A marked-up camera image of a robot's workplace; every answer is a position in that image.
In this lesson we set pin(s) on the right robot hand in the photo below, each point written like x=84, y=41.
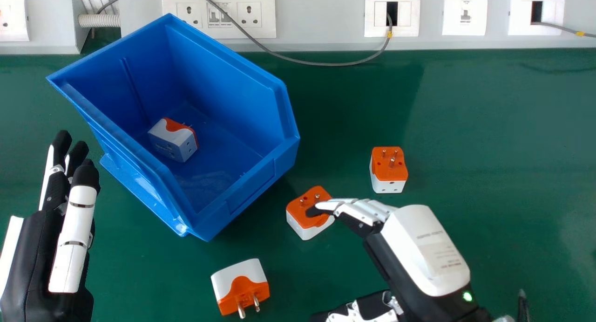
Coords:
x=419, y=261

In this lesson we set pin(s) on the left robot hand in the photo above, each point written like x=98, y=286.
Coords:
x=70, y=233

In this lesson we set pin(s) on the white-and-orange plug adapter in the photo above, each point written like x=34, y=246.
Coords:
x=302, y=217
x=388, y=170
x=240, y=284
x=173, y=141

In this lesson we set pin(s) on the blue plastic bin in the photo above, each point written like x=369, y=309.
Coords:
x=186, y=126

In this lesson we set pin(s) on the white triple socket plate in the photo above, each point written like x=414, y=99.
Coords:
x=219, y=14

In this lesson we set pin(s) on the white switch plate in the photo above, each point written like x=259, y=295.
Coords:
x=464, y=13

